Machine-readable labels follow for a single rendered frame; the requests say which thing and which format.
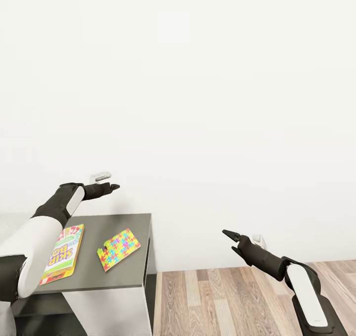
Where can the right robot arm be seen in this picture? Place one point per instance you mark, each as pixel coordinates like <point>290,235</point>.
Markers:
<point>315,313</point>

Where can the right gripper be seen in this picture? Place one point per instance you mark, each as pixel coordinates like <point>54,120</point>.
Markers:
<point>251,253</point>

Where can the jigsaw puzzle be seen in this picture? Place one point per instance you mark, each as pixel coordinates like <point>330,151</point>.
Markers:
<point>118,248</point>

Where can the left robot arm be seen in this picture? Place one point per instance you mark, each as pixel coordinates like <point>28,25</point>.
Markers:
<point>25,255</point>

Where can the desk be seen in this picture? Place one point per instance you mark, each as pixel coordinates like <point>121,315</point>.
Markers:
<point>92,301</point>

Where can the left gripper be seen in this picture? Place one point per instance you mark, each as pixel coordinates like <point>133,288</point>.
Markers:
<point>103,189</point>

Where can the board game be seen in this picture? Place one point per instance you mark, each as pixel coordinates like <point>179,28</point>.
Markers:
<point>64,256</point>

